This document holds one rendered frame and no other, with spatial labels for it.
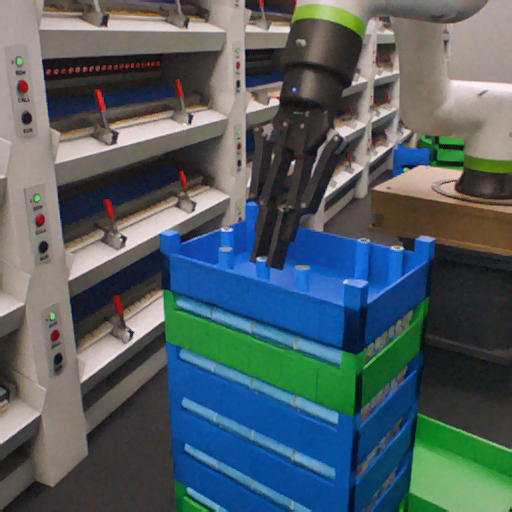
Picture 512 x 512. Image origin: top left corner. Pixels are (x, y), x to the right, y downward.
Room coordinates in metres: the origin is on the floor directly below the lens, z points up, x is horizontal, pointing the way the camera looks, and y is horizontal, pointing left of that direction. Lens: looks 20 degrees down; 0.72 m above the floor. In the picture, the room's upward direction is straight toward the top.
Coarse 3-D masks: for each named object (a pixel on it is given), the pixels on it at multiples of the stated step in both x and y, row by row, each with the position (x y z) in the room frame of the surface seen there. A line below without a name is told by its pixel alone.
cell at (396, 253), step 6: (396, 246) 0.73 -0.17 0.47; (390, 252) 0.72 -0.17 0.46; (396, 252) 0.72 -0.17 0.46; (402, 252) 0.72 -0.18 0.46; (390, 258) 0.72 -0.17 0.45; (396, 258) 0.72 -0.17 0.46; (402, 258) 0.72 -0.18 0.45; (390, 264) 0.72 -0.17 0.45; (396, 264) 0.72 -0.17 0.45; (390, 270) 0.72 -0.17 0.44; (396, 270) 0.72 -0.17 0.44; (390, 276) 0.72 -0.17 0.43; (396, 276) 0.72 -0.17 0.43; (390, 282) 0.72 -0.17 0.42
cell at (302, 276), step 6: (300, 264) 0.66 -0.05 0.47; (300, 270) 0.65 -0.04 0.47; (306, 270) 0.65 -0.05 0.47; (294, 276) 0.65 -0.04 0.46; (300, 276) 0.65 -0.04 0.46; (306, 276) 0.65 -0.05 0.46; (294, 282) 0.65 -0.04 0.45; (300, 282) 0.65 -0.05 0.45; (306, 282) 0.65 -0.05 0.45; (294, 288) 0.65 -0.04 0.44; (300, 288) 0.65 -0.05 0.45; (306, 288) 0.65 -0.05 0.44
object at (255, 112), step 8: (248, 64) 1.97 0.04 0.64; (256, 64) 2.03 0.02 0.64; (264, 64) 2.09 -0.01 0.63; (248, 96) 1.55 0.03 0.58; (248, 104) 1.55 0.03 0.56; (256, 104) 1.67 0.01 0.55; (272, 104) 1.73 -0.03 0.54; (248, 112) 1.57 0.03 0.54; (256, 112) 1.62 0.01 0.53; (264, 112) 1.68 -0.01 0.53; (272, 112) 1.74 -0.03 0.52; (248, 120) 1.59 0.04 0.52; (256, 120) 1.65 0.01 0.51; (264, 120) 1.70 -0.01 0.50
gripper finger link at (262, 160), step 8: (256, 128) 0.77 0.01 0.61; (256, 136) 0.77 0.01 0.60; (256, 144) 0.76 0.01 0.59; (264, 144) 0.76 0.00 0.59; (272, 144) 0.78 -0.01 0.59; (256, 152) 0.76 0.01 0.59; (264, 152) 0.76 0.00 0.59; (272, 152) 0.77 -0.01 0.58; (256, 160) 0.75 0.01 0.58; (264, 160) 0.75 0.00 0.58; (256, 168) 0.75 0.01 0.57; (264, 168) 0.75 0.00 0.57; (256, 176) 0.74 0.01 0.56; (264, 176) 0.75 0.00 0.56; (256, 184) 0.74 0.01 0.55; (264, 184) 0.75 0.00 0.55; (256, 192) 0.73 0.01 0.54
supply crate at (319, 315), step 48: (192, 240) 0.80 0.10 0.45; (240, 240) 0.88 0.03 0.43; (336, 240) 0.81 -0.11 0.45; (432, 240) 0.72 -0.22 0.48; (192, 288) 0.72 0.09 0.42; (240, 288) 0.67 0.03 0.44; (288, 288) 0.62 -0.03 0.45; (336, 288) 0.74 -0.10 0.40; (384, 288) 0.74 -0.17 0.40; (336, 336) 0.59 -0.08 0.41
